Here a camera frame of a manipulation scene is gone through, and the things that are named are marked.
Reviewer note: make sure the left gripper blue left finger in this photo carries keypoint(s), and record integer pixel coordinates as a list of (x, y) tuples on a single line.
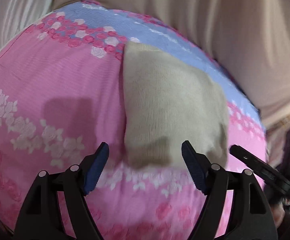
[(40, 215)]

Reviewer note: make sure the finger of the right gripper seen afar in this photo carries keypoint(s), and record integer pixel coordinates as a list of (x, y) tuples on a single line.
[(269, 175)]

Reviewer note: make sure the beige curtain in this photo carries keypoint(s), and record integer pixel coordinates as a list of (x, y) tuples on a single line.
[(250, 38)]

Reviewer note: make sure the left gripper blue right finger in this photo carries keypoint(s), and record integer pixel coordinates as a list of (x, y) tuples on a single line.
[(250, 215)]

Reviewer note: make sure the cream sweater with black hearts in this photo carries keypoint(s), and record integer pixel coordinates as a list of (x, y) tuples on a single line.
[(168, 102)]

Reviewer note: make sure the pink floral bed sheet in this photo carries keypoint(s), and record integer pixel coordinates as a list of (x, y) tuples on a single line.
[(61, 96)]

